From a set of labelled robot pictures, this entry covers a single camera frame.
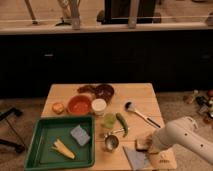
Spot black stand on floor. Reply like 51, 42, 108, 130
0, 106, 26, 155

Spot blue grey cloth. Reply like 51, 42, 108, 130
123, 147, 150, 171

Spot brown felt eraser block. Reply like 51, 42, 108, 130
135, 133, 152, 151

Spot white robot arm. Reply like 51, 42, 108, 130
149, 117, 213, 165

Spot orange bowl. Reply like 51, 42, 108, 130
67, 95, 91, 116

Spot dark red plate piece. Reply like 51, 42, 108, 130
77, 85, 96, 93

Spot metal measuring cup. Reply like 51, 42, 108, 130
104, 128, 124, 152

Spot light green cup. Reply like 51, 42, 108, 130
104, 113, 116, 129

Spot green plastic tray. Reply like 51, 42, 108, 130
24, 116, 95, 171

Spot green pepper toy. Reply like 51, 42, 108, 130
116, 113, 128, 137

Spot dark purple bowl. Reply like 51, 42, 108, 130
95, 84, 114, 103

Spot yellow corn toy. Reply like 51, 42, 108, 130
53, 139, 75, 159

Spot blue sponge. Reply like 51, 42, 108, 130
70, 125, 90, 146

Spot white round container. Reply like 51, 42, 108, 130
91, 99, 107, 116

